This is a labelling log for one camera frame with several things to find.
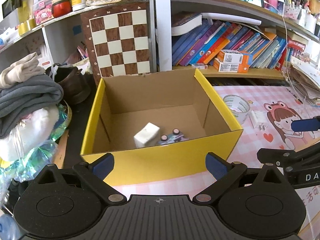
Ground white plug charger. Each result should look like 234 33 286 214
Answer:
249 111 268 131

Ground blue toy car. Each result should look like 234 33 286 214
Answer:
157 128 189 145

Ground white foam block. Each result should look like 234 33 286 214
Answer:
133 122 161 148

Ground white tape roll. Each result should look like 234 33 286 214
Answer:
223 95 251 125

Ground black pen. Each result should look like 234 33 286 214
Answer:
287 88 303 105

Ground pink cartoon desk mat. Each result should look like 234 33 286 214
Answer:
116 86 319 239

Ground stack of papers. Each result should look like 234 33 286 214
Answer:
283 57 319 107

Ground iridescent green wrapping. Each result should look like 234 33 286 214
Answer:
0 103 73 183

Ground white plush toy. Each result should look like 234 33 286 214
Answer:
1 105 59 162

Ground yellow cardboard box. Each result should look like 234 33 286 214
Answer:
80 69 242 186

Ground brown leather shoe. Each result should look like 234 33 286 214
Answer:
46 63 91 105

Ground grey folded cloth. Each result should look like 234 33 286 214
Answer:
1 74 63 139

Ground upper orange white carton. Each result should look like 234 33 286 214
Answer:
217 49 253 65

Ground orange white carton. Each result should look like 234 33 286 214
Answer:
217 49 253 65
213 58 249 73

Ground lower orange white carton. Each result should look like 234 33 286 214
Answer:
213 58 249 73

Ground small red white box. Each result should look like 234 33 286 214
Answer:
191 63 208 69

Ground beige folded cloth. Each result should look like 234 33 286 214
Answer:
0 52 45 89

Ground row of leaning books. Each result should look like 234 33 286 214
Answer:
172 18 290 69

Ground wooden bookshelf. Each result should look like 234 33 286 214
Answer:
1 0 319 81

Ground brown chessboard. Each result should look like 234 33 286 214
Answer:
80 0 153 83

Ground red white egg figure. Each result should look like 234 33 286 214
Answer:
52 0 72 18

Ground white cable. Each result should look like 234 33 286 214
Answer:
265 0 311 106

